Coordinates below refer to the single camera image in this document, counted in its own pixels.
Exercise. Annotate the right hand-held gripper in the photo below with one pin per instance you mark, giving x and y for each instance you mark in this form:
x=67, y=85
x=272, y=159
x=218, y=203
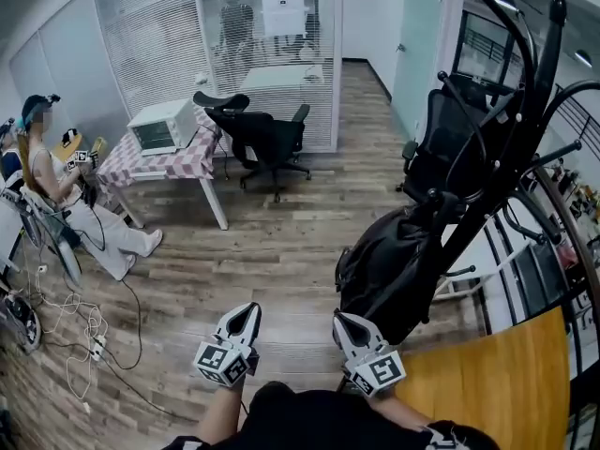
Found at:
x=382, y=370

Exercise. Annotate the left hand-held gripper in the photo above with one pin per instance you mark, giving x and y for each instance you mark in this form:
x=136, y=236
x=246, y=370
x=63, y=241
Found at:
x=220, y=361

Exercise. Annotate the black backpack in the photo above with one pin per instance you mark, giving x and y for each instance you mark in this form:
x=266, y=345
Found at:
x=394, y=270

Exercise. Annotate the black coat rack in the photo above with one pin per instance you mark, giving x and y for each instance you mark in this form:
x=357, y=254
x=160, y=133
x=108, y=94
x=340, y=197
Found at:
x=539, y=96

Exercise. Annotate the person's left forearm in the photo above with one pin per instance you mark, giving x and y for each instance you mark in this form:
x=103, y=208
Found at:
x=220, y=410

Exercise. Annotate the person's right forearm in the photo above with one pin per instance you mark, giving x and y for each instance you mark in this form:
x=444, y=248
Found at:
x=398, y=408

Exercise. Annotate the person's black-clothed torso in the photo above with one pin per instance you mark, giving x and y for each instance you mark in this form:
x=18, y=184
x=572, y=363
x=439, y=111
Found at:
x=328, y=422

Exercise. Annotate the wooden table with white legs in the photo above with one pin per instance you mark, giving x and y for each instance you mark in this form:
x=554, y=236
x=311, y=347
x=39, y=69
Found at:
x=492, y=387

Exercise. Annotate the white power strip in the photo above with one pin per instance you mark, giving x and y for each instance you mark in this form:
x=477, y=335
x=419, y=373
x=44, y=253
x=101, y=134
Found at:
x=98, y=349

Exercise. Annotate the pink checkered table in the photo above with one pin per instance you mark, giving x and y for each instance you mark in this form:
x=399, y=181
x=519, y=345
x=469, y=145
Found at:
x=187, y=162

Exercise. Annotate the light grey chair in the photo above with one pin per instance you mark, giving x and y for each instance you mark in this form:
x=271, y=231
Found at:
x=65, y=251

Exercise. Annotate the black padded office chair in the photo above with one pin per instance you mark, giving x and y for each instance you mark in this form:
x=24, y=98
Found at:
x=262, y=134

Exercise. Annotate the white toaster oven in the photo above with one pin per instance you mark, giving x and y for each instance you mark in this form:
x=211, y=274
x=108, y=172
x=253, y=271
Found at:
x=161, y=127

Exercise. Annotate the black mesh office chair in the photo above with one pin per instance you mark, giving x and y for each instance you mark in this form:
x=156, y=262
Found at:
x=445, y=139

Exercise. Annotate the black railing with wooden handrail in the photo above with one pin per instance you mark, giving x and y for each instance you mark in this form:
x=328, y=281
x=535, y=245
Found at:
x=569, y=214

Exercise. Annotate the white paper sign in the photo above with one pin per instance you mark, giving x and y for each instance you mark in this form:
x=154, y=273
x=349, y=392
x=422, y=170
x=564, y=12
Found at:
x=281, y=10

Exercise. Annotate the round pendant lamp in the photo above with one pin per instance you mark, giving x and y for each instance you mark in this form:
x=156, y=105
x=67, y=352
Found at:
x=582, y=58

